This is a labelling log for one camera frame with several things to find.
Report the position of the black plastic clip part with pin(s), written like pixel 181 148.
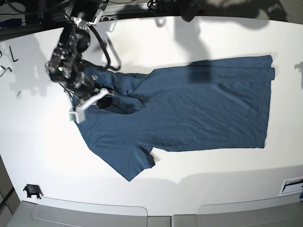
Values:
pixel 33 190

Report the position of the long silver hex key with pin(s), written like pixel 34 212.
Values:
pixel 12 55

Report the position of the blue T-shirt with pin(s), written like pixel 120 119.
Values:
pixel 204 105

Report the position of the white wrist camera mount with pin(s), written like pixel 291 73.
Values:
pixel 77 109

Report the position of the silver hex key pair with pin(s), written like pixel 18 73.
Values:
pixel 4 70

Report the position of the right grey chair back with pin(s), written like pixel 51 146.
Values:
pixel 284 211

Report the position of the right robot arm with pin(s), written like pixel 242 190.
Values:
pixel 66 66

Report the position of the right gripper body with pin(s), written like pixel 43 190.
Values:
pixel 80 85

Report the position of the blue box in background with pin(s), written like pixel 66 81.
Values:
pixel 13 22

